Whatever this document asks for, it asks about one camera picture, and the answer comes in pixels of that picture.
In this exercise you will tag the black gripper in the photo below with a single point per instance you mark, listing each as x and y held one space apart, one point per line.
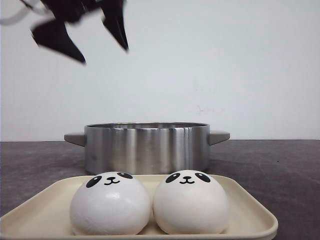
54 36

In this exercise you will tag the panda bun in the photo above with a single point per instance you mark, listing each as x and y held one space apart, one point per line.
110 203
191 202

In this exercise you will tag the stainless steel steamer pot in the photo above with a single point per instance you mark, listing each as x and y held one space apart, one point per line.
142 148

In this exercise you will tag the beige rectangular tray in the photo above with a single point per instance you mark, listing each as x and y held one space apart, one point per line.
46 217

